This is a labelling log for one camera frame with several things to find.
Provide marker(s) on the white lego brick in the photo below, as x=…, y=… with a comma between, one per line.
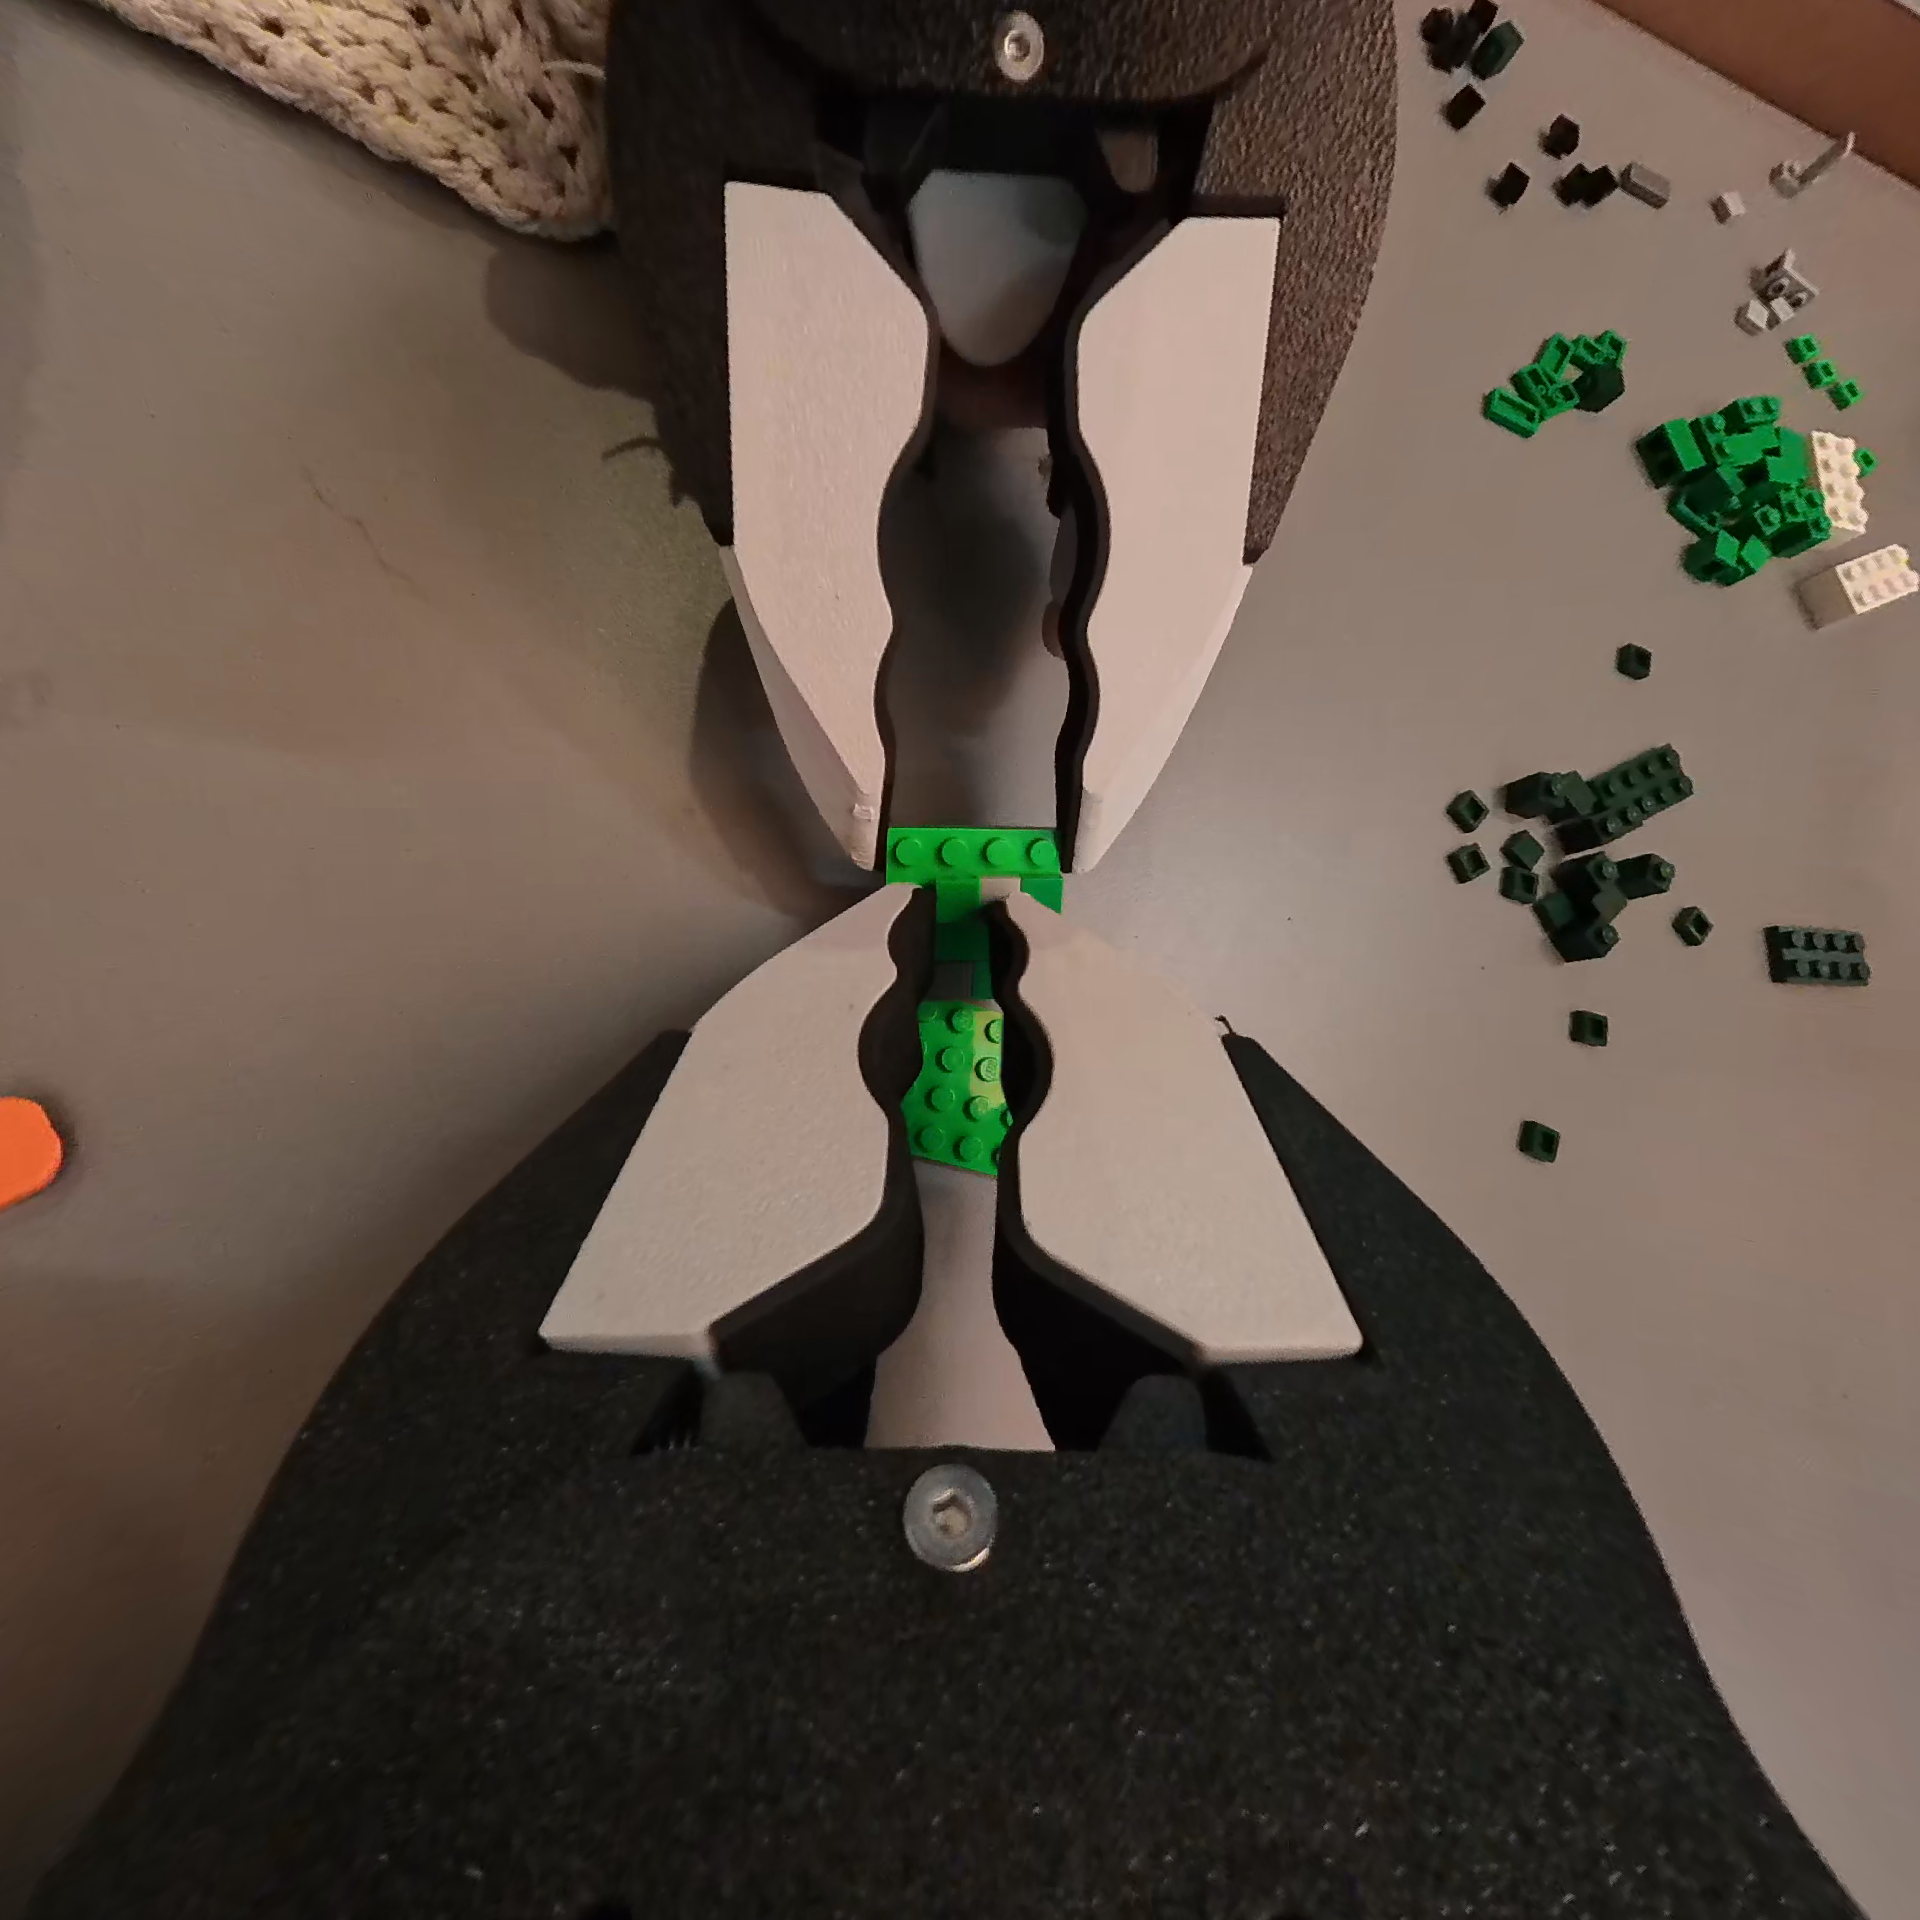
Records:
x=1842, y=481
x=1857, y=586

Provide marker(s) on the pile of black lego bricks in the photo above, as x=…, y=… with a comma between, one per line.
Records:
x=1493, y=43

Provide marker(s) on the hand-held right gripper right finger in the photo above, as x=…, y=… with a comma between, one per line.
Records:
x=1184, y=1200

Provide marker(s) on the pile of bright green bricks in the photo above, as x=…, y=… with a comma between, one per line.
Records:
x=1724, y=481

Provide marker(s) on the grey lego bracket pieces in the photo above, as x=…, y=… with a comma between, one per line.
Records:
x=1780, y=294

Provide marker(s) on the orange brick separator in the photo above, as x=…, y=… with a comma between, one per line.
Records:
x=24, y=1152

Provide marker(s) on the grey lego lever piece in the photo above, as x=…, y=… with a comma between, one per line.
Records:
x=1793, y=175

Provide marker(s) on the bright green lego plate assembly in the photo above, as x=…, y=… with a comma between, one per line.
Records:
x=968, y=855

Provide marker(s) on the person's left forearm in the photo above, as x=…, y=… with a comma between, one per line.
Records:
x=376, y=90

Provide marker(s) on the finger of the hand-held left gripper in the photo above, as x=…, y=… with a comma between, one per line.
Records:
x=1172, y=494
x=804, y=481

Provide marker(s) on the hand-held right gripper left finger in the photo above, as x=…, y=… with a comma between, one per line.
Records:
x=721, y=1170

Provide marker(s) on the dark green lego plate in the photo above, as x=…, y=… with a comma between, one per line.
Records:
x=1818, y=955

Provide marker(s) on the scattered dark green lego pieces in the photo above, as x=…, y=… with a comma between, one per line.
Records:
x=1629, y=795

